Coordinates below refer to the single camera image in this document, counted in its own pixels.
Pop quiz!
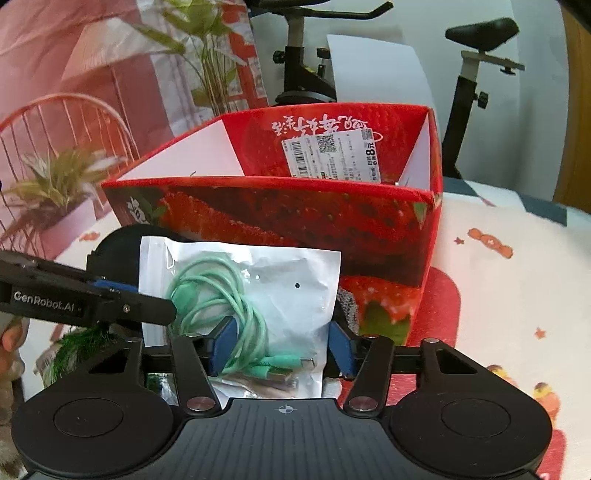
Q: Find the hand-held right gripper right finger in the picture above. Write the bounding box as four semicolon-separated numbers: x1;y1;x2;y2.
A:
328;320;491;416

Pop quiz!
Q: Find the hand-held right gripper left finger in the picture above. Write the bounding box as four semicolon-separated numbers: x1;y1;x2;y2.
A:
88;316;241;415

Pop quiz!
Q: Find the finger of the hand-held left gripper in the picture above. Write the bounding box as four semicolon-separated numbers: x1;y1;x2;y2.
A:
87;273;140;296
92;294;179;326

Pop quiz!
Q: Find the black round object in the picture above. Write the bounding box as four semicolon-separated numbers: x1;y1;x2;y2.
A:
85;224;185;334

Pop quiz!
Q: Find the white bag with green cable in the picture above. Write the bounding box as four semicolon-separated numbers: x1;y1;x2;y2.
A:
139;236;343;400

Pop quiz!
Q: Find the red strawberry print box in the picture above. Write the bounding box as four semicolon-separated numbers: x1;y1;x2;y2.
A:
100;104;445;349

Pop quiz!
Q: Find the person's left forearm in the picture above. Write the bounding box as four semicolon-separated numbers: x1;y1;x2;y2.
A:
0;369;29;480

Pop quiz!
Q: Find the person's left hand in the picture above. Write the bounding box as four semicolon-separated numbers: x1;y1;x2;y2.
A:
0;318;31;372

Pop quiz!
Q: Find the grey patterned knit item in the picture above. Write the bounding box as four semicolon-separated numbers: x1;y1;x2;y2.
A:
336;286;366;336

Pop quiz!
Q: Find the green fuzzy item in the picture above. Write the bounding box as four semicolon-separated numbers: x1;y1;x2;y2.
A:
44;323;122;387

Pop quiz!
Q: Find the printed blanket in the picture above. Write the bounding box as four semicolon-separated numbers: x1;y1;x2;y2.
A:
18;178;591;480

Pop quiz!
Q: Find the printed plant backdrop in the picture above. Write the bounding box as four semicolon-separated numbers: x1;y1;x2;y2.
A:
0;0;269;260

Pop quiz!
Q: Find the black exercise bike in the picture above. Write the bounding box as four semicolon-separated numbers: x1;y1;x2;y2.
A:
244;0;528;181

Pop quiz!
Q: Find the white board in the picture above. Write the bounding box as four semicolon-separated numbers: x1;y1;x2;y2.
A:
325;33;435;110

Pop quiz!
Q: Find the wooden door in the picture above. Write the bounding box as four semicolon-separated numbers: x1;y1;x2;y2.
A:
551;9;591;214

